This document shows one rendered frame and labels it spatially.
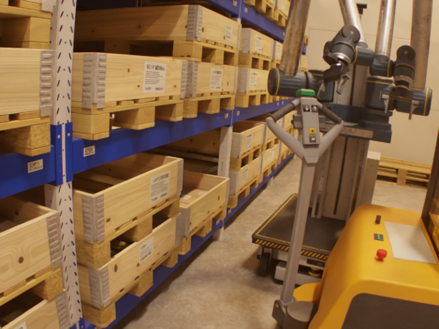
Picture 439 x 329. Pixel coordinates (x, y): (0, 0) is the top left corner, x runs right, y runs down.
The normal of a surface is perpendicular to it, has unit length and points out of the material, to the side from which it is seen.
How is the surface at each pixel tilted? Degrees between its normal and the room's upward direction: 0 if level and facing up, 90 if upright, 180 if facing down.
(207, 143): 90
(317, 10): 90
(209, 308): 0
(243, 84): 90
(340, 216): 90
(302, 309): 0
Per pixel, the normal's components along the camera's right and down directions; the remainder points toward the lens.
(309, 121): 0.43, -0.04
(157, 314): 0.07, -0.97
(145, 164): -0.37, 0.18
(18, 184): 0.92, 0.15
